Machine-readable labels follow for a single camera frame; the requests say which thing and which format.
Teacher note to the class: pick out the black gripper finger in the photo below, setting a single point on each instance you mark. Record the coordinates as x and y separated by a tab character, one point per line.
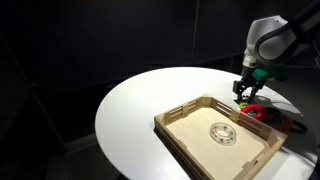
256	93
239	92

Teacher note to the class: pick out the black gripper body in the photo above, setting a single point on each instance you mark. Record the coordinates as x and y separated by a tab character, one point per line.
247	81

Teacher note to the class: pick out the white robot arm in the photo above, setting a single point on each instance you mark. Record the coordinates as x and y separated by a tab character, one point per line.
270	43

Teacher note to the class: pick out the wooden slatted tray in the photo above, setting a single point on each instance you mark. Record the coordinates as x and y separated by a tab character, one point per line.
217	142

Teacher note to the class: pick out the green wrist camera box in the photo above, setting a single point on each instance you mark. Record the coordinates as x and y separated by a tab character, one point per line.
263	74

